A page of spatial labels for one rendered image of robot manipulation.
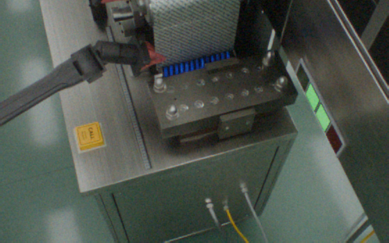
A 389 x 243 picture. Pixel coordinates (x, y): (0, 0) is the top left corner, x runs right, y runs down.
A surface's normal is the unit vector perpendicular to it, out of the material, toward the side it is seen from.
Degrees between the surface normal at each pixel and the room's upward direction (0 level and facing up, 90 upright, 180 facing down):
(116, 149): 0
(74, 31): 0
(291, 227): 0
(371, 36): 90
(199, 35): 90
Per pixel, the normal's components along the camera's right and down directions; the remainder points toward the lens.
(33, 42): 0.03, -0.50
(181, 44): 0.30, 0.83
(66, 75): 0.51, -0.11
